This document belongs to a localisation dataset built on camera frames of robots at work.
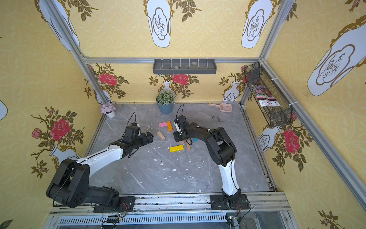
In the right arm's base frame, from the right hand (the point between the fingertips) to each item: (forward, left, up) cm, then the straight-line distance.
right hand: (177, 138), depth 100 cm
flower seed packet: (+6, -49, +33) cm, 59 cm away
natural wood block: (+1, +12, +1) cm, 12 cm away
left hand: (-5, +17, +8) cm, 19 cm away
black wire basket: (+7, -60, +22) cm, 64 cm away
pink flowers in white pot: (+16, +51, +11) cm, 55 cm away
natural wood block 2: (-7, -8, 0) cm, 11 cm away
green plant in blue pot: (+22, +10, +14) cm, 28 cm away
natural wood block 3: (-5, -4, +4) cm, 7 cm away
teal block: (-16, -12, +27) cm, 33 cm away
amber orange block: (+10, +7, 0) cm, 12 cm away
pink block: (+11, +12, +1) cm, 16 cm away
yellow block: (-8, 0, 0) cm, 8 cm away
